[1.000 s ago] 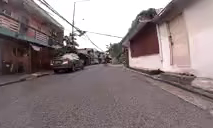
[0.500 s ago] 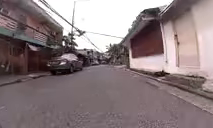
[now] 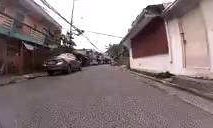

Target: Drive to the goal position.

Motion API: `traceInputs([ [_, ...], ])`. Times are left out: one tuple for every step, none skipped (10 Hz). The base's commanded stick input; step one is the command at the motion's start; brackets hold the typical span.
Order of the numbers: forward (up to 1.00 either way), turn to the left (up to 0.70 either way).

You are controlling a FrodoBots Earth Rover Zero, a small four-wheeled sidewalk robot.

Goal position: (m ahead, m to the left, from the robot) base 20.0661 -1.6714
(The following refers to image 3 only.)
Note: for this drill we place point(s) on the grey asphalt road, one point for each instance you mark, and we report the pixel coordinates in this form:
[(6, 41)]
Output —
[(94, 100)]

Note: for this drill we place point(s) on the grey sedan car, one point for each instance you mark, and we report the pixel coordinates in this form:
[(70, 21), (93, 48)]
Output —
[(62, 62)]

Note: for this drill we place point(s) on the tree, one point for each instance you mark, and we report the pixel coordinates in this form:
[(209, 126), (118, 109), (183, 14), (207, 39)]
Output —
[(68, 41)]

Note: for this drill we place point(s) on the utility pole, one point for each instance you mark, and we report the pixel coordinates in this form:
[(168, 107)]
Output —
[(71, 20)]

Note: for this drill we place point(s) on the white building with red shutter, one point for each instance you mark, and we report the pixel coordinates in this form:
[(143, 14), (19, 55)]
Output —
[(180, 43)]

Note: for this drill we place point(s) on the concrete sidewalk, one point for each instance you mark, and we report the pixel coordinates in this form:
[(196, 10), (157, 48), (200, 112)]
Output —
[(190, 88)]

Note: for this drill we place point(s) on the red building with green awning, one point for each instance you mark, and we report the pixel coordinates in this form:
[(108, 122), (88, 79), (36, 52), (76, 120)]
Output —
[(17, 40)]

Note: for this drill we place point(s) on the concrete sidewalk strip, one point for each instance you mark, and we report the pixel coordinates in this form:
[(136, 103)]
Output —
[(14, 78)]

